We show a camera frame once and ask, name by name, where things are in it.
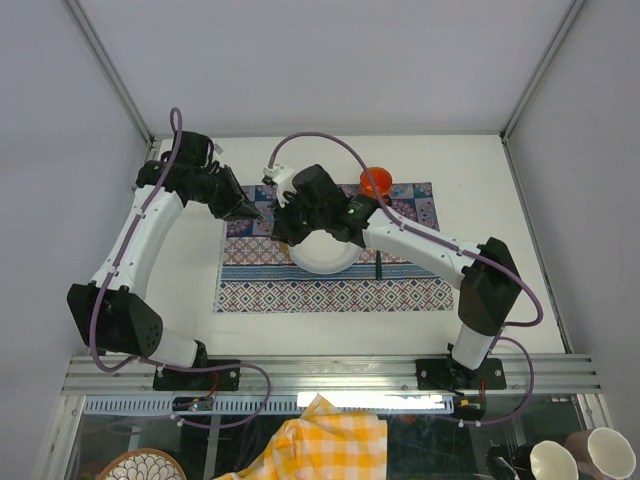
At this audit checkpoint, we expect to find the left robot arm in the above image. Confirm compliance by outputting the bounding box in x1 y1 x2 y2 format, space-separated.
67 131 260 389

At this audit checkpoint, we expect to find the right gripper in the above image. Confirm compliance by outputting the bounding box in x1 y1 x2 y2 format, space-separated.
270 189 328 248

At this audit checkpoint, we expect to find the aluminium mounting rail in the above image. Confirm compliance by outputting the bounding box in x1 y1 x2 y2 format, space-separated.
62 354 602 395

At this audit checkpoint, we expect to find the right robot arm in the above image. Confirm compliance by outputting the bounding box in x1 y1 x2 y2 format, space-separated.
263 165 522 393

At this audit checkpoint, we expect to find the white blue-rimmed bowl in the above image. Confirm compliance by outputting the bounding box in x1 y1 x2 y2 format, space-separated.
288 230 363 275

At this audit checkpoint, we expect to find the patterned placemat cloth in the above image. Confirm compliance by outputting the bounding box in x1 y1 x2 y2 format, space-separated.
213 184 454 314

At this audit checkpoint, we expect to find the white cable duct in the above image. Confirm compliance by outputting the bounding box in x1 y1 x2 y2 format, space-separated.
84 392 454 416

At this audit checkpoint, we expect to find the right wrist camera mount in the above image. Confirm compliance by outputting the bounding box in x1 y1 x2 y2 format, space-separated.
263 164 297 208

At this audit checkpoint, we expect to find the brown white cup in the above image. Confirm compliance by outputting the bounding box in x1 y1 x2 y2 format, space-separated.
564 427 637 479

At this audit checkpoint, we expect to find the gold knife green handle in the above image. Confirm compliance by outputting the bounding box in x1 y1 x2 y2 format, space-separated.
375 250 384 281

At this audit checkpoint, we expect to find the yellow checkered cloth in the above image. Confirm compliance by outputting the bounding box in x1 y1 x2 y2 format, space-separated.
222 395 388 479

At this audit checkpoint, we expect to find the orange mug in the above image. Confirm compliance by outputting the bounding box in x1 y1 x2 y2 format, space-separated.
359 167 393 198

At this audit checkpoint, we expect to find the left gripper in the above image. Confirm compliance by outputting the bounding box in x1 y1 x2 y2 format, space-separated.
189 164 258 220

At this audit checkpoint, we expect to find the patterned brown plate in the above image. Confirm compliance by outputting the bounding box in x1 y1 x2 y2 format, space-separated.
97 448 187 480

